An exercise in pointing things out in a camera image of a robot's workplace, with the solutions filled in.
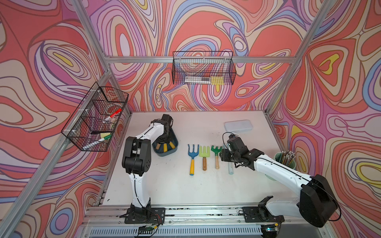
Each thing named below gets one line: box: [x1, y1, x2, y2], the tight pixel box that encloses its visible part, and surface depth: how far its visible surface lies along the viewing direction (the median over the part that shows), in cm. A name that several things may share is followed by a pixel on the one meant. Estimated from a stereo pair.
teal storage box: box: [151, 127, 179, 157], surface depth 99 cm
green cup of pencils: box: [274, 149, 297, 170], surface depth 78 cm
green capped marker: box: [82, 134, 112, 151], surface depth 73 cm
